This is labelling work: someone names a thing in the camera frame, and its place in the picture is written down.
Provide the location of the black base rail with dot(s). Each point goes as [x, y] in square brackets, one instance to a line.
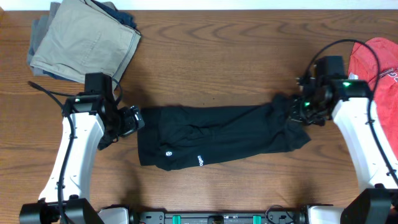
[217, 217]

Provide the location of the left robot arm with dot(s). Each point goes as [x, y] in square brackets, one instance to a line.
[91, 122]

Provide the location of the black t-shirt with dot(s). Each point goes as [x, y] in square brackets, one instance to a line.
[178, 137]

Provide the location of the khaki folded trousers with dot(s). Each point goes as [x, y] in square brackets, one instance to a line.
[84, 43]

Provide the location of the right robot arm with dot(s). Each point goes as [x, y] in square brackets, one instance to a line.
[347, 103]

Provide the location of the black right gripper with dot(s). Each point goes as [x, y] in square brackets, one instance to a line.
[295, 116]

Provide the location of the red printed t-shirt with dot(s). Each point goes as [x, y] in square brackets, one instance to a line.
[362, 65]

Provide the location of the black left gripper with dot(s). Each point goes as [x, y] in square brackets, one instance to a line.
[130, 124]

